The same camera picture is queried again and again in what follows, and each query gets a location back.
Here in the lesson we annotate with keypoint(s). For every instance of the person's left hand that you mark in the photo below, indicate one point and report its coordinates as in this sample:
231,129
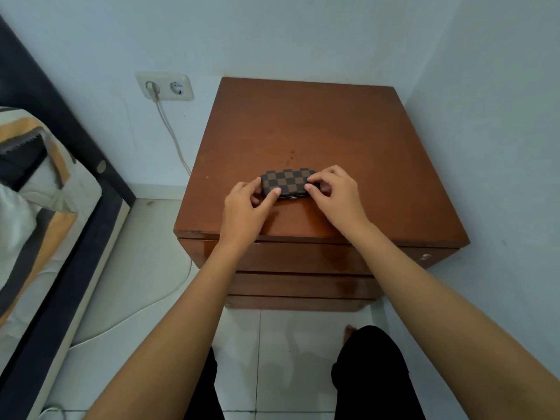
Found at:
239,214

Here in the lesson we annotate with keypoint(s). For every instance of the person's right hand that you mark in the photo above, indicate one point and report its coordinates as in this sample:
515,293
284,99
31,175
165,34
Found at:
341,201

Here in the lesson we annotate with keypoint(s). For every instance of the person's right thumb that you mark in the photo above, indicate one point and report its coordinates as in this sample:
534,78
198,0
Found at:
316,195

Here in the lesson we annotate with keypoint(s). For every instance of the person's left thumb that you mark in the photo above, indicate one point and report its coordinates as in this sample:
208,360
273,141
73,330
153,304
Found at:
270,198

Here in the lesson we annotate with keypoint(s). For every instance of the brown checkered case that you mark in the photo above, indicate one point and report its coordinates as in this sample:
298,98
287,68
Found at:
286,181

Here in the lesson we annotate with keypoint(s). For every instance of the person's left forearm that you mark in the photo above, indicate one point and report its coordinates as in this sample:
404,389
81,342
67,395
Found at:
175,332

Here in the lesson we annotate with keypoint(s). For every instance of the person's right forearm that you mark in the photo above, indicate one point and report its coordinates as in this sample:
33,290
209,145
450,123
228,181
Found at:
437,319

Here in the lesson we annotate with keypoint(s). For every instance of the wooden drawer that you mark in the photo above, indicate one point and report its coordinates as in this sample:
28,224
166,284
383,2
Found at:
297,303
302,285
297,258

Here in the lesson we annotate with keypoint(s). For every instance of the brown wooden nightstand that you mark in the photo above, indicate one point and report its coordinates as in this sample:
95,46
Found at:
306,126

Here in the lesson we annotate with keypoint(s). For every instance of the person's right foot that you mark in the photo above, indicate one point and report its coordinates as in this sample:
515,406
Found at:
349,333

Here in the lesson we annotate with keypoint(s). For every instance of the white power plug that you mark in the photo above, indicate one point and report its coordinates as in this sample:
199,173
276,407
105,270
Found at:
152,90

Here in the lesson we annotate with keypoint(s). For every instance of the round headboard button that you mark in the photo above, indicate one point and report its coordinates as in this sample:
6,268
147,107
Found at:
101,166

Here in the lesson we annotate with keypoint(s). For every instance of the person's right leg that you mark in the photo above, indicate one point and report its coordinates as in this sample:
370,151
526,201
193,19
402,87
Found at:
372,376

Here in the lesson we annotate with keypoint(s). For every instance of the person's leg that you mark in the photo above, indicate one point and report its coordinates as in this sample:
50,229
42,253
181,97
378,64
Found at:
208,389
372,376

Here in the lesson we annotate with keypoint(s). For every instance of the person's left leg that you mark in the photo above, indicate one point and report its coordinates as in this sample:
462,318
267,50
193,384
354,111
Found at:
208,389

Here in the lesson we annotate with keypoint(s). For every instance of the striped white orange blanket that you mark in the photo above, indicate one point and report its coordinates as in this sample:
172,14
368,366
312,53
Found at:
39,205

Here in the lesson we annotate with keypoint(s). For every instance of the white double wall socket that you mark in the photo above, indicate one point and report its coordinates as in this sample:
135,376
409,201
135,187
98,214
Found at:
177,88

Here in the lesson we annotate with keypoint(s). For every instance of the dark blue bed frame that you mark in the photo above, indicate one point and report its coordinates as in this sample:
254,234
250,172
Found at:
57,301

